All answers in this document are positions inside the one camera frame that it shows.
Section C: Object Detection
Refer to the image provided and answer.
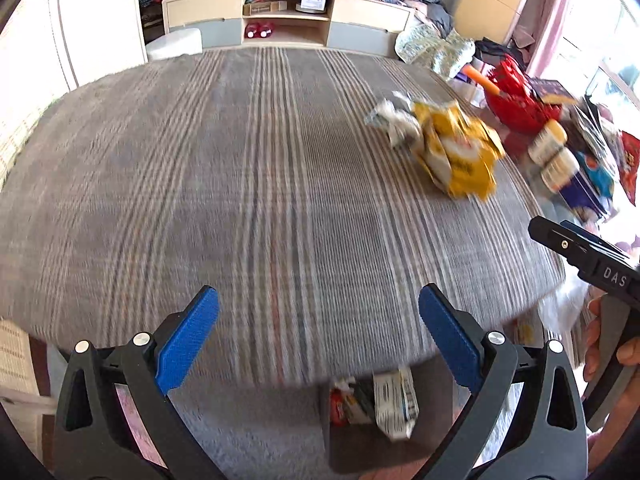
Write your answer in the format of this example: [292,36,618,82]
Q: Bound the white pill bottle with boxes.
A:
[527,120,568,166]
[540,147,581,193]

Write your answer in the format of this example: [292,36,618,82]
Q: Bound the grey plaid tablecloth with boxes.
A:
[0,46,566,386]

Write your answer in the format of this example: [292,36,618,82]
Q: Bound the yellow snack bag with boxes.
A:
[412,100,506,201]

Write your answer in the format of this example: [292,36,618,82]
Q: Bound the pink curtain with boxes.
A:
[525,0,583,78]

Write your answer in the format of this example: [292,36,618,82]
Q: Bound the grey clothes pile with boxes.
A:
[407,0,453,36]

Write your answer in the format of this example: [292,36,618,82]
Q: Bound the wooden television cabinet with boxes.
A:
[161,0,417,58]

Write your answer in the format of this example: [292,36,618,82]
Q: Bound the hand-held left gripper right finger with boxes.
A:
[418,283,590,480]

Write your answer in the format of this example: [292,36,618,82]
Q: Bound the white green medicine box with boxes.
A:
[372,367,421,441]

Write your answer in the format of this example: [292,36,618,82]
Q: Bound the blue round tin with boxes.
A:
[560,160,617,217]

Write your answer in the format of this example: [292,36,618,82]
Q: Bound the red snack wrapper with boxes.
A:
[330,385,372,427]

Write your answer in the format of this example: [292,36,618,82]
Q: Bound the white round stool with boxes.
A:
[146,26,203,61]

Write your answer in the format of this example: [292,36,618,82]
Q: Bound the red snack bag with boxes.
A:
[617,130,640,191]

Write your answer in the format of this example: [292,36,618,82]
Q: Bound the person's right hand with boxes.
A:
[581,295,640,382]

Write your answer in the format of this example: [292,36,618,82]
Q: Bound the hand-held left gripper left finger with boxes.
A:
[52,285,226,480]

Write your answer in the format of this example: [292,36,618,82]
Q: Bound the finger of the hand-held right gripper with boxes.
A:
[559,220,632,257]
[528,216,601,273]

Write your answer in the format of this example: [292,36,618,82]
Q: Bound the red plastic basket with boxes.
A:
[482,55,551,133]

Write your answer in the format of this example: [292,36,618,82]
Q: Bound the cardboard box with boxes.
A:
[243,1,288,17]

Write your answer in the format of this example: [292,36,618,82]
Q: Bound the green floral cloth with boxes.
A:
[395,22,476,78]

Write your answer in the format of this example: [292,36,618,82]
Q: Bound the orange plastic tube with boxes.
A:
[462,65,501,96]

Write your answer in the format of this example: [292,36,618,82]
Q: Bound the clear plastic wrapper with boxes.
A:
[365,92,426,148]

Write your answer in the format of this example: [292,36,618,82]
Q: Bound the black waste bin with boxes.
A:
[322,370,451,476]

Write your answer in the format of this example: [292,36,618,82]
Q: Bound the woven folding screen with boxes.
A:
[0,0,147,161]

